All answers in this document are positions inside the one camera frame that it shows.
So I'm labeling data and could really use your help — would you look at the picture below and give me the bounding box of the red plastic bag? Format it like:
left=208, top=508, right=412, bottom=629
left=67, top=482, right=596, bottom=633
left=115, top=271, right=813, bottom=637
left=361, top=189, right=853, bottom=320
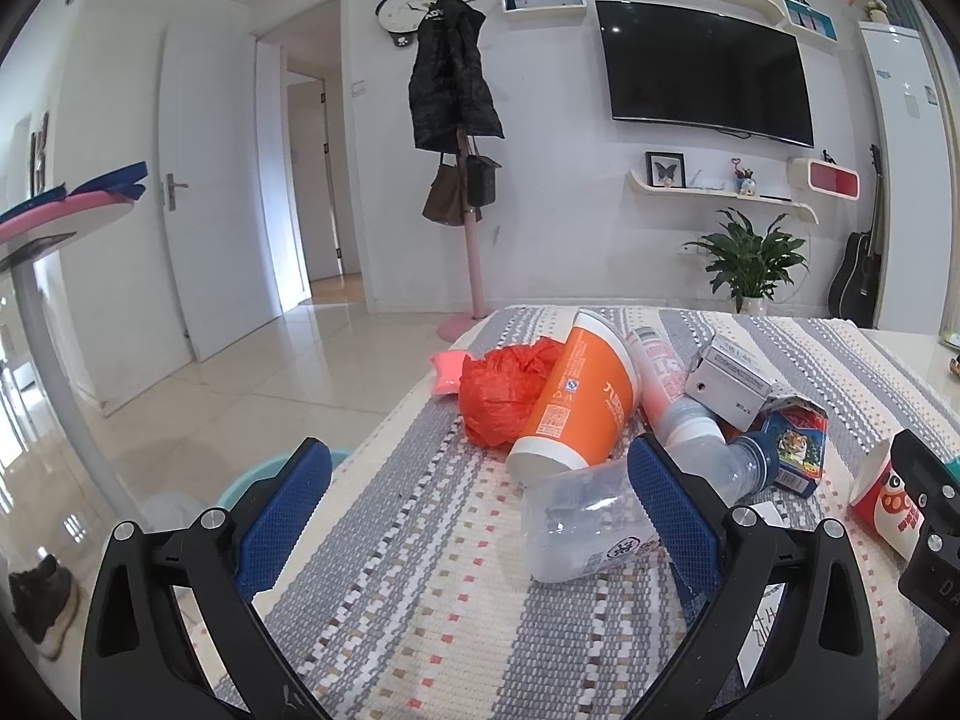
left=457, top=337, right=563, bottom=449

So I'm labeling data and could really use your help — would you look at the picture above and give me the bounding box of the brown bag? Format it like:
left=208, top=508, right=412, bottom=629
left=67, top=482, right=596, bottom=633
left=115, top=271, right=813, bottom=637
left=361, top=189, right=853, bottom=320
left=421, top=156, right=464, bottom=227

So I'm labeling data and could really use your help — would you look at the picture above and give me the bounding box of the orange cylindrical container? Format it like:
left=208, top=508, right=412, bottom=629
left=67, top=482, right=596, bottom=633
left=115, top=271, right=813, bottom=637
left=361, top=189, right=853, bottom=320
left=506, top=309, right=641, bottom=486

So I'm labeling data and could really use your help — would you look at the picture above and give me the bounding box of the black handbag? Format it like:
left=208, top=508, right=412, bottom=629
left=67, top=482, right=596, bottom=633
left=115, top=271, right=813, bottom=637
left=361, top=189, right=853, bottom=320
left=466, top=140, right=501, bottom=208

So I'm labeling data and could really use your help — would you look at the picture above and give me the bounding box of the striped woven table cloth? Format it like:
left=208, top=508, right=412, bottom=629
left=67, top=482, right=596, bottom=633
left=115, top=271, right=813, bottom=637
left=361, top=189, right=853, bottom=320
left=252, top=305, right=958, bottom=718

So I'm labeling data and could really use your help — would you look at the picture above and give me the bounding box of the white curved wall shelf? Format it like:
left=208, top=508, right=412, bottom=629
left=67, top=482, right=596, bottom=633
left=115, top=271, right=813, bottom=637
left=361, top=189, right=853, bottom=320
left=626, top=169, right=820, bottom=226

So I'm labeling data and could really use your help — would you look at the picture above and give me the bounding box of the panda wall clock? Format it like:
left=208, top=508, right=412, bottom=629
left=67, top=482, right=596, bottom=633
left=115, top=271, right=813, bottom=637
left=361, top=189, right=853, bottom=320
left=374, top=0, right=436, bottom=49

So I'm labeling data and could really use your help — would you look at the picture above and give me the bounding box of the green potted plant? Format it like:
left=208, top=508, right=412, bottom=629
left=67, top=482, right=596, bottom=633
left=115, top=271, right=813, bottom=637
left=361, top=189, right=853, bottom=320
left=682, top=208, right=809, bottom=316

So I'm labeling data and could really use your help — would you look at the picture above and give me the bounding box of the pink sticky note pad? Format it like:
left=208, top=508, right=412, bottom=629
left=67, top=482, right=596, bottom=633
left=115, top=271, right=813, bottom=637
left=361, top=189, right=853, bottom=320
left=430, top=349, right=472, bottom=397

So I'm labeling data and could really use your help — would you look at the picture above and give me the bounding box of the black guitar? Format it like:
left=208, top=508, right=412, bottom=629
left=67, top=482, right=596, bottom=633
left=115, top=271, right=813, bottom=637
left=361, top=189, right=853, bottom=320
left=827, top=145, right=884, bottom=328

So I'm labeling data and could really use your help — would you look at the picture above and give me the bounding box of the butterfly picture frame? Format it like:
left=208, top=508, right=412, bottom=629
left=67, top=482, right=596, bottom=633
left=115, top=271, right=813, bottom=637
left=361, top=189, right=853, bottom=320
left=646, top=151, right=686, bottom=188

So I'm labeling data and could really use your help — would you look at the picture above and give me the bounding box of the black jacket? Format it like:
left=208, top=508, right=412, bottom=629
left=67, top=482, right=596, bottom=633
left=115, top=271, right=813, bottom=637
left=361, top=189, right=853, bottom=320
left=409, top=0, right=505, bottom=153

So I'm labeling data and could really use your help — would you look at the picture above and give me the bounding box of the white door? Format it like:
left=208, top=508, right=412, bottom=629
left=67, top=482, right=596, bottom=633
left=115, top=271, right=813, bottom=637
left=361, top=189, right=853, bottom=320
left=158, top=26, right=280, bottom=361

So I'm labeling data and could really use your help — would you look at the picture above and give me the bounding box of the white cardboard box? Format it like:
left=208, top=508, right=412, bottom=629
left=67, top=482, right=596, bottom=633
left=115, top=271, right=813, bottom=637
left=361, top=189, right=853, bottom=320
left=685, top=333, right=773, bottom=433

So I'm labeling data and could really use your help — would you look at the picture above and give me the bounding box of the clear plastic bottle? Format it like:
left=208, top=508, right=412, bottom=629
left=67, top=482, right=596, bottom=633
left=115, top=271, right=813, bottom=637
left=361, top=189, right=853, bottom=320
left=521, top=433, right=779, bottom=583

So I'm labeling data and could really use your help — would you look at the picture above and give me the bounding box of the white refrigerator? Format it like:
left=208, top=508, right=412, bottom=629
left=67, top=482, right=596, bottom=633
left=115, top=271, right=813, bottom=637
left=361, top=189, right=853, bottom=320
left=859, top=21, right=953, bottom=335

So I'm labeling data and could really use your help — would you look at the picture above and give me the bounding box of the small figurine on shelf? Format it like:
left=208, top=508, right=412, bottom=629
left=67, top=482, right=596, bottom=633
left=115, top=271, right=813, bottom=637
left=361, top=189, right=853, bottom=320
left=731, top=158, right=757, bottom=197

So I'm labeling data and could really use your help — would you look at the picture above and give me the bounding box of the red white wall box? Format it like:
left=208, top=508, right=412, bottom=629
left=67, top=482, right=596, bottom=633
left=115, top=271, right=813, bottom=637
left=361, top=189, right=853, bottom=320
left=786, top=158, right=861, bottom=202

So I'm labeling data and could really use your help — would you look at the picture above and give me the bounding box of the red white paper cup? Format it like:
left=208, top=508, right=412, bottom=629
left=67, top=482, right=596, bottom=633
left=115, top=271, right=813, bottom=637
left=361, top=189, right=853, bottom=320
left=848, top=439, right=924, bottom=561

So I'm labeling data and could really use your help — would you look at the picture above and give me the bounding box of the teal plastic basket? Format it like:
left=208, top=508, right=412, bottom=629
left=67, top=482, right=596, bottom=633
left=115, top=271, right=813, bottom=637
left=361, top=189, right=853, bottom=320
left=217, top=442, right=350, bottom=514

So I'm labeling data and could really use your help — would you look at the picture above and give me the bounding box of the white stand with pads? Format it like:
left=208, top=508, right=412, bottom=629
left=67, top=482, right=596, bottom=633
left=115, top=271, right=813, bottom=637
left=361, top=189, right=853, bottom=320
left=2, top=161, right=148, bottom=527

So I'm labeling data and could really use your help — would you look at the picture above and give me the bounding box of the black sneaker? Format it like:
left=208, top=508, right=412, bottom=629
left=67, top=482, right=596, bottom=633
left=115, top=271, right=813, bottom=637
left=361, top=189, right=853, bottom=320
left=8, top=554, right=80, bottom=661

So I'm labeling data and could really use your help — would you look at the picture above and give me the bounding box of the black flat television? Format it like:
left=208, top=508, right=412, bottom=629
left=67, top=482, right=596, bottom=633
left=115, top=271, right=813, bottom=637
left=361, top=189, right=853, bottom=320
left=596, top=0, right=814, bottom=148

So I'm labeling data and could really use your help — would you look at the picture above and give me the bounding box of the pink white tube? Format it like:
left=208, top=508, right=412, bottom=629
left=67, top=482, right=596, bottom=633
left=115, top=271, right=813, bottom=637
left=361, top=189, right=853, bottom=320
left=626, top=327, right=724, bottom=449

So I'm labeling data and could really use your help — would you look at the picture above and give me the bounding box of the pink coat stand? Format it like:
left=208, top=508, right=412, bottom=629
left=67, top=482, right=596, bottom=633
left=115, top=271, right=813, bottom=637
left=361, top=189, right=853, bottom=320
left=438, top=128, right=488, bottom=343

